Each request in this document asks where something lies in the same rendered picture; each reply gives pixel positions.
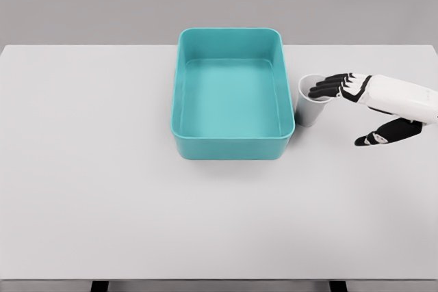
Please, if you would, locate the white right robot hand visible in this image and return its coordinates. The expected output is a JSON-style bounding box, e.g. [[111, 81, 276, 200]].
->
[[309, 72, 438, 148]]

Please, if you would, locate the white paper cup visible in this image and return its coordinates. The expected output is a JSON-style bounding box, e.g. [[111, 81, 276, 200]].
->
[[296, 73, 333, 128]]

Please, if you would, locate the teal plastic basket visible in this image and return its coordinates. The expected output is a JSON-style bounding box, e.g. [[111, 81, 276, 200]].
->
[[170, 27, 296, 161]]

